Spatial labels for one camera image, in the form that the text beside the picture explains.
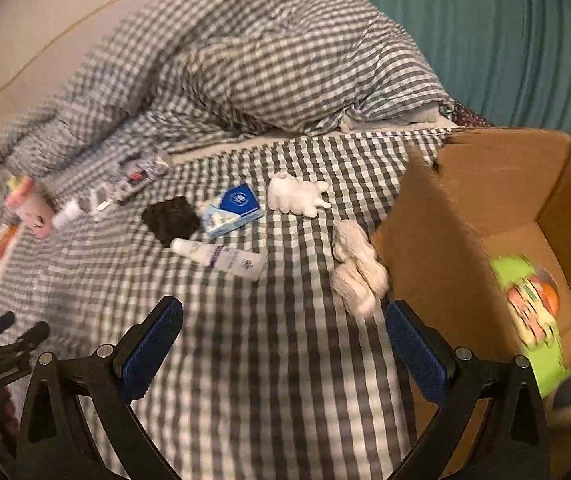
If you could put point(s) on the cream socks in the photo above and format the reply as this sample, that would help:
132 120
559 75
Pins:
360 279

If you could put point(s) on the grey patterned pouch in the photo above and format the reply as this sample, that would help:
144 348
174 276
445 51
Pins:
135 172

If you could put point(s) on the green snack bag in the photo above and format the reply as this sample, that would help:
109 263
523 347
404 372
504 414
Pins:
538 331

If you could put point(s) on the white tube with purple label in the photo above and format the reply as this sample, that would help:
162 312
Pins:
221 258

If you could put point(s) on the brown cardboard box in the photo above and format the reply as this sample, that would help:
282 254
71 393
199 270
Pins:
478 247

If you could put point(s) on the white small bottle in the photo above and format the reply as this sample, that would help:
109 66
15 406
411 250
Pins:
69 213

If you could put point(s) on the black cloth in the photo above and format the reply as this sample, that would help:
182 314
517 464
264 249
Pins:
170 219

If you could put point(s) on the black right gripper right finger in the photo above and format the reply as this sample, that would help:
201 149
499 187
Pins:
513 439

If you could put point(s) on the teal curtain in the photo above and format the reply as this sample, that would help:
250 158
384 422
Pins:
507 60

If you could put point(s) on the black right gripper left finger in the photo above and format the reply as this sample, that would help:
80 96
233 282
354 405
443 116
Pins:
55 440

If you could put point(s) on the grey checked duvet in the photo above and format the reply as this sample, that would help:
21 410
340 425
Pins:
181 74

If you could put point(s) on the blue white tissue pack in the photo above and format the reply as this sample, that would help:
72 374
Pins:
229 211

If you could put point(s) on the tape roll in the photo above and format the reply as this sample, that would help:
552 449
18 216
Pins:
550 290

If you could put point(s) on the pink children's drinking cup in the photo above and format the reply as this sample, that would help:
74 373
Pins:
30 206

